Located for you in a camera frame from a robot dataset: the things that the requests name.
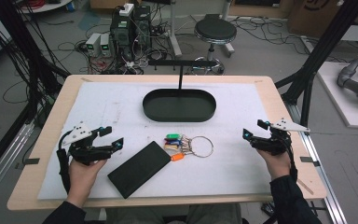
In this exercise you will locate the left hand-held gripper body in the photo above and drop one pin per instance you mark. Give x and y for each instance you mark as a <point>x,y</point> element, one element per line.
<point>80,133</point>

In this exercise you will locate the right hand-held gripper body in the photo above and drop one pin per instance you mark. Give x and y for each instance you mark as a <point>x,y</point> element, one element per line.
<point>279,141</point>

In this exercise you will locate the black key rack with tray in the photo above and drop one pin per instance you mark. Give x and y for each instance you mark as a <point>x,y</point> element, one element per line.
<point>178,105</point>

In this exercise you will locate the person's right hand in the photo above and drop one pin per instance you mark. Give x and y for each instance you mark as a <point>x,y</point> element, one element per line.
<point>278,166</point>

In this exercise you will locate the person's left hand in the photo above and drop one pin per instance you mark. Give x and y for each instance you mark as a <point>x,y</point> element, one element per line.
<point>82,175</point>

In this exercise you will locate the flat black rectangular box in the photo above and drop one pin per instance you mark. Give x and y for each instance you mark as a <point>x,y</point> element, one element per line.
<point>138,169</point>

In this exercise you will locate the black tape strip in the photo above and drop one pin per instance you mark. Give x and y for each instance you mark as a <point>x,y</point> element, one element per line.
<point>31,161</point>
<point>309,160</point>

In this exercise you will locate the white table mat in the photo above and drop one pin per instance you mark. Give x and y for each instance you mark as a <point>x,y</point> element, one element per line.
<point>223,174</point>

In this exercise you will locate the light wooden table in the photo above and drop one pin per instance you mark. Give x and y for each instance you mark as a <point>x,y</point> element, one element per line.
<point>292,186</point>

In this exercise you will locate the white floor platform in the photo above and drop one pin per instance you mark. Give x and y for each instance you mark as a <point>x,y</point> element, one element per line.
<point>348,105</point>

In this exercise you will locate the grey power supply unit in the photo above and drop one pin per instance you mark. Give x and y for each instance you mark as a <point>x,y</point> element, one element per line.
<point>92,43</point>
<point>105,43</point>

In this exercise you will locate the black computer tower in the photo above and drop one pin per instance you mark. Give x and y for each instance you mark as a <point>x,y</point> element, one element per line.
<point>121,34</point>
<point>142,28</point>

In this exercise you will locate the black round stool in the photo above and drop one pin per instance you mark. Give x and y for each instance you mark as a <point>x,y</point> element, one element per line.
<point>215,29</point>

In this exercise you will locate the brown cardboard box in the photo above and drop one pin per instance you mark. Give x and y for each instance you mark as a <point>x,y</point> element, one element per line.
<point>313,17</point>

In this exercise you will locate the aluminium rail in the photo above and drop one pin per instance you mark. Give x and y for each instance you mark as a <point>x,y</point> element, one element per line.
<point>6,161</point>
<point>323,174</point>

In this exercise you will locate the black metal frame post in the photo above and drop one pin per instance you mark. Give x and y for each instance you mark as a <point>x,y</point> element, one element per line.
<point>320,53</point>

